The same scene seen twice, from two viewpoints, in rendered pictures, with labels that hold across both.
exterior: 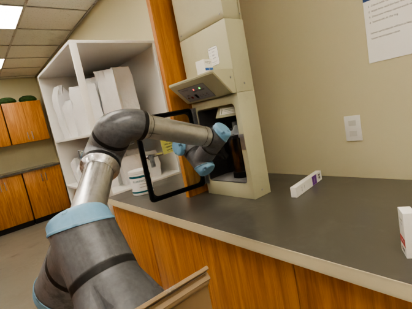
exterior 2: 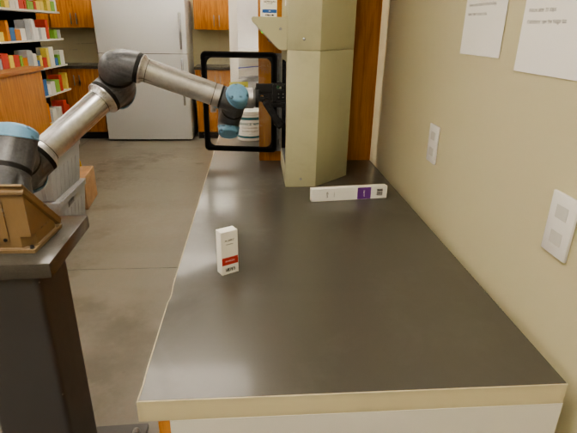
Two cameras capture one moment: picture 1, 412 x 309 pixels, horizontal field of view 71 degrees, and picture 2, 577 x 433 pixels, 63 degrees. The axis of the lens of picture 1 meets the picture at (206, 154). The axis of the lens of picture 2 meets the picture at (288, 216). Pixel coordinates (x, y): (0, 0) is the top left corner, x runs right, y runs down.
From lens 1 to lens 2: 110 cm
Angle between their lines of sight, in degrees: 36
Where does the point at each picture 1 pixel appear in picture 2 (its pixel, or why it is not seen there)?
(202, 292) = (17, 198)
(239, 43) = not seen: outside the picture
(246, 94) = (303, 55)
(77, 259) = not seen: outside the picture
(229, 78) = (278, 30)
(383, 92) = (459, 104)
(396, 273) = (187, 271)
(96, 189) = (74, 116)
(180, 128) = (177, 81)
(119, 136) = (110, 75)
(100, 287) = not seen: outside the picture
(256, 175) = (294, 160)
